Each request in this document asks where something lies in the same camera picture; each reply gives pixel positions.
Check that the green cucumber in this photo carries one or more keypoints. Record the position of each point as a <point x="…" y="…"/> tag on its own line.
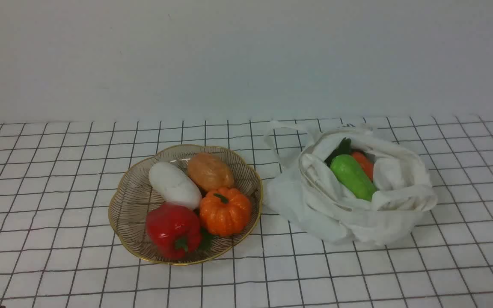
<point x="350" y="173"/>

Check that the white cloth bag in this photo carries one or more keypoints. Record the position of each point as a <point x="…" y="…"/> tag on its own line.
<point x="308" y="194"/>

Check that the brown potato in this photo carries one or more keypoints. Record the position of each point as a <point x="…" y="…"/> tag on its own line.
<point x="209" y="172"/>

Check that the orange pumpkin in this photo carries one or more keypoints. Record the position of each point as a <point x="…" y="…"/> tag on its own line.
<point x="225" y="212"/>

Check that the white radish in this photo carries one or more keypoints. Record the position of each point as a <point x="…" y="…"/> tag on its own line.
<point x="174" y="185"/>

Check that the red bell pepper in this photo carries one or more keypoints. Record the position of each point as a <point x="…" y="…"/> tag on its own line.
<point x="174" y="230"/>

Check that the orange carrot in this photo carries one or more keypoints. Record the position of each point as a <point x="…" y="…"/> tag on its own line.
<point x="366" y="164"/>

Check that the white checkered tablecloth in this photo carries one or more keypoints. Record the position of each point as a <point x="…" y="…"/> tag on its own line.
<point x="58" y="250"/>

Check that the gold wire basket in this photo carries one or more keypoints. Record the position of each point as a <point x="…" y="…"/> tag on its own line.
<point x="135" y="197"/>

